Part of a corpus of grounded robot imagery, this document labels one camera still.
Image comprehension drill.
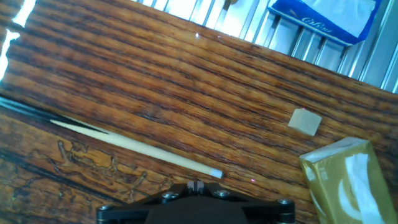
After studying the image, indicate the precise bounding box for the gold tissue pack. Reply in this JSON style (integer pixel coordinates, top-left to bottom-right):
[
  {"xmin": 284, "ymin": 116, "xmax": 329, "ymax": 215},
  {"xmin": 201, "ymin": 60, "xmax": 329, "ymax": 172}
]
[{"xmin": 298, "ymin": 136, "xmax": 398, "ymax": 224}]

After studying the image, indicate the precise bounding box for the blue tissue box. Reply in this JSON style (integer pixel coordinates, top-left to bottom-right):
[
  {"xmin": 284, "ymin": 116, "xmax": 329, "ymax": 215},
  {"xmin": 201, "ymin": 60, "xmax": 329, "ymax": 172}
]
[{"xmin": 267, "ymin": 0, "xmax": 384, "ymax": 47}]

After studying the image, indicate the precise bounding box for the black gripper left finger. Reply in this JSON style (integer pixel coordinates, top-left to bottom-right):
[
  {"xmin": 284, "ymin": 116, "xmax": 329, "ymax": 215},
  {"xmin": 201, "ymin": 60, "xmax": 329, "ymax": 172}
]
[{"xmin": 95, "ymin": 180, "xmax": 197, "ymax": 224}]

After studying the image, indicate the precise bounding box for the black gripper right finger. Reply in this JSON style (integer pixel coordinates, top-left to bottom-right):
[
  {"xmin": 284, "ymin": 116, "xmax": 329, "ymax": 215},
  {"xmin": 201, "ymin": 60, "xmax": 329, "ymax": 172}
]
[{"xmin": 196, "ymin": 180, "xmax": 296, "ymax": 224}]

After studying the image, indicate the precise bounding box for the wooden pool cue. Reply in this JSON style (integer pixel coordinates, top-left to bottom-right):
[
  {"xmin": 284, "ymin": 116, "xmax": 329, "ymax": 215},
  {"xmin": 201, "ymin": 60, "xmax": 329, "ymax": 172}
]
[{"xmin": 0, "ymin": 95, "xmax": 224, "ymax": 180}]

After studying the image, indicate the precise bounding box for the small wooden cube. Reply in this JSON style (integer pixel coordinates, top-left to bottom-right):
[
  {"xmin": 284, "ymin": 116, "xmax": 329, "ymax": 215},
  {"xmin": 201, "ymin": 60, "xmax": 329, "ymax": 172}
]
[{"xmin": 287, "ymin": 108, "xmax": 323, "ymax": 137}]

